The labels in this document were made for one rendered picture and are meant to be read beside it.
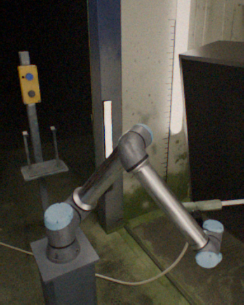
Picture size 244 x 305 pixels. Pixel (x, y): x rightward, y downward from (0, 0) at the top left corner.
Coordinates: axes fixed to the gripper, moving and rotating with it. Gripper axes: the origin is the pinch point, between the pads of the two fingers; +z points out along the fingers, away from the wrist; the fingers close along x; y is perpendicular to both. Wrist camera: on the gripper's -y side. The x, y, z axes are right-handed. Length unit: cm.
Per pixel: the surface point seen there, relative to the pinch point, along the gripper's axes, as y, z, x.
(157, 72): -66, 94, 4
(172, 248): 74, 46, 2
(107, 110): -45, 73, -40
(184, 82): -67, 40, 9
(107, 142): -19, 72, -44
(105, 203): 40, 74, -51
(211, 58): -84, 14, 15
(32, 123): -41, 72, -98
